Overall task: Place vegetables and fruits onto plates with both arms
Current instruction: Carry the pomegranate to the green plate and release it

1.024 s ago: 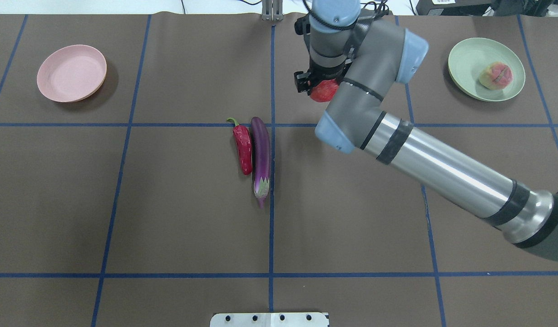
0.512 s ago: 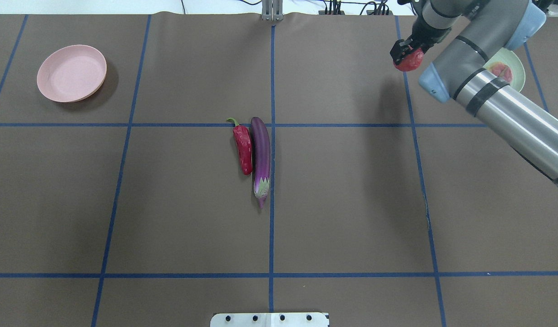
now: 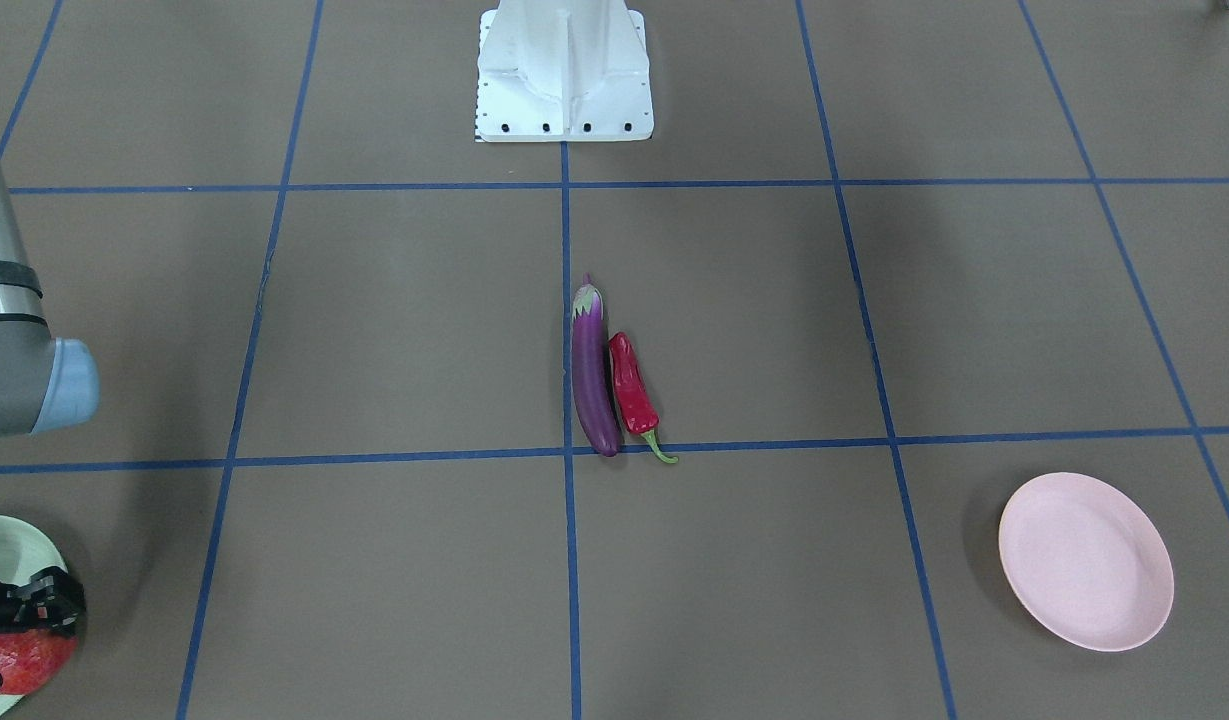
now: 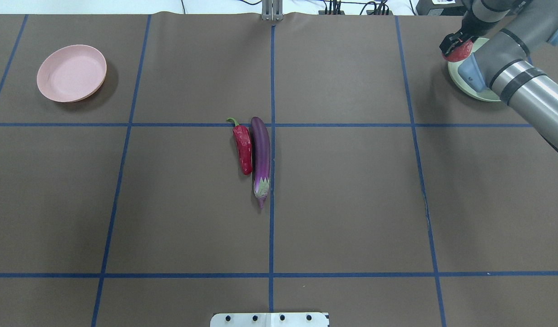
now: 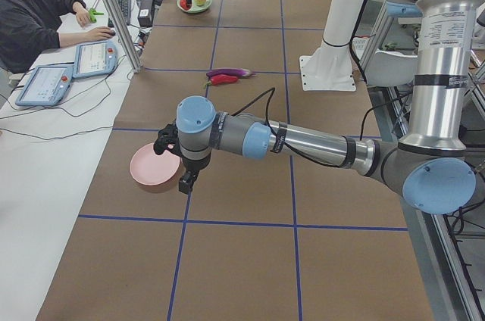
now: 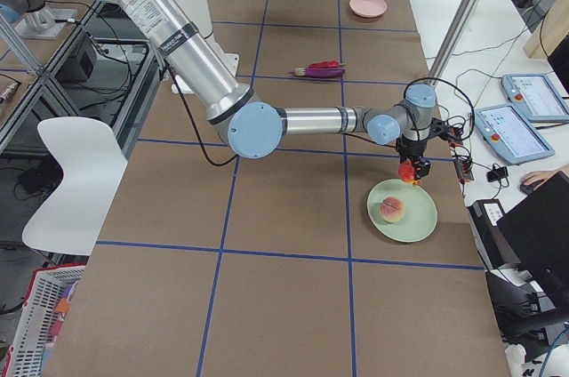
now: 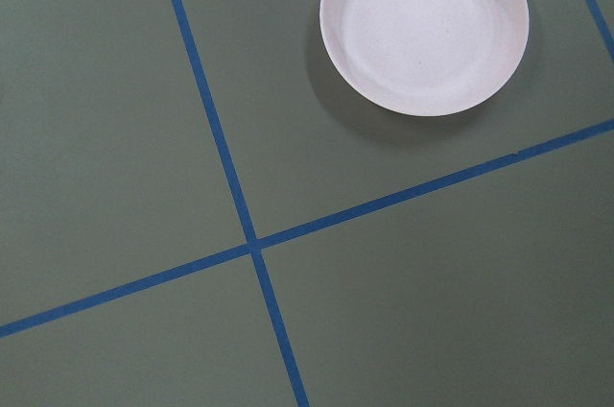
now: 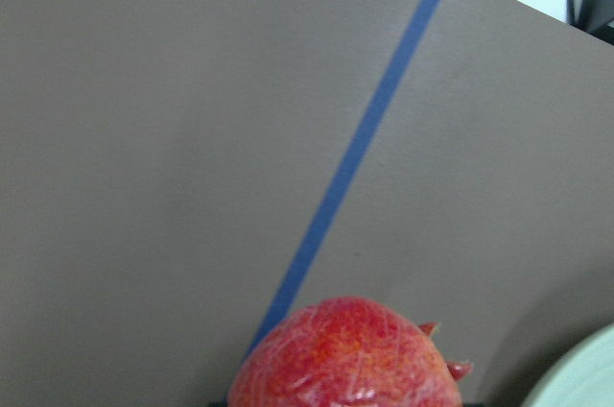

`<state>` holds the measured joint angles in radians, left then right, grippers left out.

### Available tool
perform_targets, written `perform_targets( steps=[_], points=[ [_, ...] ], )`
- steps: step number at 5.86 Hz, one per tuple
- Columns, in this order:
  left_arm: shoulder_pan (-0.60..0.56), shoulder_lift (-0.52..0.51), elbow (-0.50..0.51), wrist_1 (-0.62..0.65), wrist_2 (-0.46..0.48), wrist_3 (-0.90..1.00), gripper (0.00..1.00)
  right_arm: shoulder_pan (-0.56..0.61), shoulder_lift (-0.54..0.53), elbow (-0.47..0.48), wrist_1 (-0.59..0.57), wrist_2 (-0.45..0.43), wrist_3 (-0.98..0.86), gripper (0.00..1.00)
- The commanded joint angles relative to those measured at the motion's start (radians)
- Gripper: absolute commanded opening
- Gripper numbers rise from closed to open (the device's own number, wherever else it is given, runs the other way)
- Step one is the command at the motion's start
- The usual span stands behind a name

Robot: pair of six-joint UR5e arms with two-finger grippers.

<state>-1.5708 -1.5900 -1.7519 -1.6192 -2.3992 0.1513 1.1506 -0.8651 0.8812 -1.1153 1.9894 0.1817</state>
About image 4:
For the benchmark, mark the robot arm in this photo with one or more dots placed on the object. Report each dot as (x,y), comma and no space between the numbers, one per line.
(493,44)

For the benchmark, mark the purple eggplant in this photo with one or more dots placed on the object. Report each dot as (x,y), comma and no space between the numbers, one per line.
(262,167)

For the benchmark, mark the red chili pepper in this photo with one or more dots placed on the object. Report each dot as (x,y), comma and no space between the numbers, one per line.
(244,145)

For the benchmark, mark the pink plate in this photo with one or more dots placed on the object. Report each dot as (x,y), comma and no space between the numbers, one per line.
(72,73)

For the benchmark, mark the aluminium frame post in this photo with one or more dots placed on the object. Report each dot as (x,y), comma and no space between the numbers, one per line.
(272,10)

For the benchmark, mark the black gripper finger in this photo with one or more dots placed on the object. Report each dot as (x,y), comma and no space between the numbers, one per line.
(448,45)

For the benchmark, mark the white metal base plate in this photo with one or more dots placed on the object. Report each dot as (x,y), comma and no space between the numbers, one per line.
(271,319)

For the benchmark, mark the brown paper table mat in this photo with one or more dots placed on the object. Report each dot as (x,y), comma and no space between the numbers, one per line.
(395,199)

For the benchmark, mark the black power strip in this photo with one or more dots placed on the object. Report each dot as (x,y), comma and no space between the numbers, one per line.
(366,8)

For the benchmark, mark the black box device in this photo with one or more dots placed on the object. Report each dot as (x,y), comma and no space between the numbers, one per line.
(440,8)

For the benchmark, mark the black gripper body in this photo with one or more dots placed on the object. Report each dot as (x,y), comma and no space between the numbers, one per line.
(453,42)

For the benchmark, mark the red pomegranate fruit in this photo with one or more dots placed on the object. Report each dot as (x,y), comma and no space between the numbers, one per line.
(460,53)

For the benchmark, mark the green plate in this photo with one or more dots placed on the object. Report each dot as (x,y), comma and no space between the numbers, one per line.
(485,95)

